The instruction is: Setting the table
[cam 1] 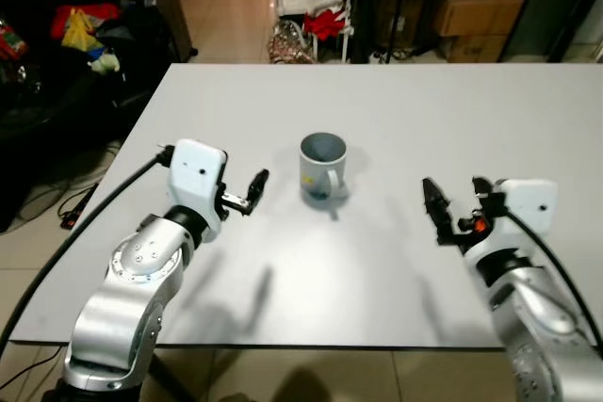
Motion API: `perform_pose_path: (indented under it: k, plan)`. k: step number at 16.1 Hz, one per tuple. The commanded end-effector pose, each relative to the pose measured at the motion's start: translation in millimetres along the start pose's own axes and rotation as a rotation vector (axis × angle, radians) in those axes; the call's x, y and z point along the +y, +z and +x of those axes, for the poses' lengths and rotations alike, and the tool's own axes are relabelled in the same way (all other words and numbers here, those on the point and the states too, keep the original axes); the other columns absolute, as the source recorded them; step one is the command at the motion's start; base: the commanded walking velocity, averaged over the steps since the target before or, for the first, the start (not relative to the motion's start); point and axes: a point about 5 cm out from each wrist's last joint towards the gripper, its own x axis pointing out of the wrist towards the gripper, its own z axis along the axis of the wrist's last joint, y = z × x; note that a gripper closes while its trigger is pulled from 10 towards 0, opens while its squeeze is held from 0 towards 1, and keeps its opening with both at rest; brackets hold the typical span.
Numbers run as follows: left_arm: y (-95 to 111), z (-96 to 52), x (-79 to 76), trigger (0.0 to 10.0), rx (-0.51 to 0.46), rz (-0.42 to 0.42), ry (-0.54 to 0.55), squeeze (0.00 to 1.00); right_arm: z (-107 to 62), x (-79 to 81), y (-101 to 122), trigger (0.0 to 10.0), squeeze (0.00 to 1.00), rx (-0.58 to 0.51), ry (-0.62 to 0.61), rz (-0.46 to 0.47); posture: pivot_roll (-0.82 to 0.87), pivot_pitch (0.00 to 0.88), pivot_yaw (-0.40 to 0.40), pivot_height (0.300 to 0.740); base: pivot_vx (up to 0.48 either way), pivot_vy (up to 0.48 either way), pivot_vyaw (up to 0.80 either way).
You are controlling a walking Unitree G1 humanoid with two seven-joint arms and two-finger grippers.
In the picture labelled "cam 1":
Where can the yellow cloth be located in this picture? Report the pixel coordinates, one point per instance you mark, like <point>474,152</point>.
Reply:
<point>79,33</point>

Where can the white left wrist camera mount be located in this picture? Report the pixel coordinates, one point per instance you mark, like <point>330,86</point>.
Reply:
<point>196,174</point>

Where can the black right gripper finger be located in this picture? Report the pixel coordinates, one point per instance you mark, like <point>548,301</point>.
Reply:
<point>435,206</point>
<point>481,188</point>

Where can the large brown cardboard box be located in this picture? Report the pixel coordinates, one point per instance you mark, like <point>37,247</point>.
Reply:
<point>479,14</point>

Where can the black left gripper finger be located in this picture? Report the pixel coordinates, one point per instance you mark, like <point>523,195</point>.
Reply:
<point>261,180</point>
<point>253,200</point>

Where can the red fabric bundle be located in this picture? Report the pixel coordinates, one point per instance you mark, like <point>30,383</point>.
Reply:
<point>105,16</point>

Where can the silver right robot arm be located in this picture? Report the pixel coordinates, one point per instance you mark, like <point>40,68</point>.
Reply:
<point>542,327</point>

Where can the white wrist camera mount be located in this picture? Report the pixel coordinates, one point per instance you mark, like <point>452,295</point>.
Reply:
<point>524,214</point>
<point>196,174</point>

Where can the grey printed mug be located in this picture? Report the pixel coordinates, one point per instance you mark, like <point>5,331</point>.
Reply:
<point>322,171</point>

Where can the black table leg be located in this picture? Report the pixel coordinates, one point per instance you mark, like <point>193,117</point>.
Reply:
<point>171,376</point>

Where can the small brown cardboard box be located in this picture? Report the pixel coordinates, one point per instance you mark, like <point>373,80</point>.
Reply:
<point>478,48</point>

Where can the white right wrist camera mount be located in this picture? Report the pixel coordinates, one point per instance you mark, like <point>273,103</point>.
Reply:
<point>524,214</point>

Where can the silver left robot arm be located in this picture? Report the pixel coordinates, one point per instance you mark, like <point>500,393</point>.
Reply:
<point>132,289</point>

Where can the red cloth on rack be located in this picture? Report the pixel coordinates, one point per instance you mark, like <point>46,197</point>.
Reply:
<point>325,24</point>

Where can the grey suitcase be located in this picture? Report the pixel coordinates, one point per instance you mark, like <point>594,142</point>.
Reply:
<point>172,21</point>

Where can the colourful snack packet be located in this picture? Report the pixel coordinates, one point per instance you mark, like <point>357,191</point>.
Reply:
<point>11,40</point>

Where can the pale white glove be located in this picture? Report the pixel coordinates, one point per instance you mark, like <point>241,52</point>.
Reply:
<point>106,62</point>

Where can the patterned woven bag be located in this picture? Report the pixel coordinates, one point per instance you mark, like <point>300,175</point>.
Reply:
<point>287,44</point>

